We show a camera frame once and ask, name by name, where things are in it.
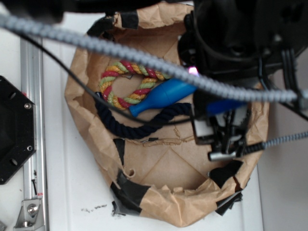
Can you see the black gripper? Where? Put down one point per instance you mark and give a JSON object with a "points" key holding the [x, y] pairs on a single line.
{"points": [[221, 123]]}

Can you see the blue plastic bottle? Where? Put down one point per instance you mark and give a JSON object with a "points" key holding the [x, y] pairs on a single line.
{"points": [[164, 95]]}

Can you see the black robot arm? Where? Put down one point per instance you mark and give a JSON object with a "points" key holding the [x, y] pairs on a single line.
{"points": [[244, 50]]}

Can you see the brown paper bag bin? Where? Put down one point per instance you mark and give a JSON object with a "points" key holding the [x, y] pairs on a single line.
{"points": [[166, 175]]}

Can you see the aluminium extrusion rail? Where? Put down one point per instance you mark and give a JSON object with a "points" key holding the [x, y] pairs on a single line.
{"points": [[34, 169]]}

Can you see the black octagonal mount plate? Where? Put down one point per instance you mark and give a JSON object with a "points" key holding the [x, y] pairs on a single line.
{"points": [[17, 130]]}

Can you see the metal corner bracket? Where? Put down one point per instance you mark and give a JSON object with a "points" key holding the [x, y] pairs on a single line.
{"points": [[30, 217]]}

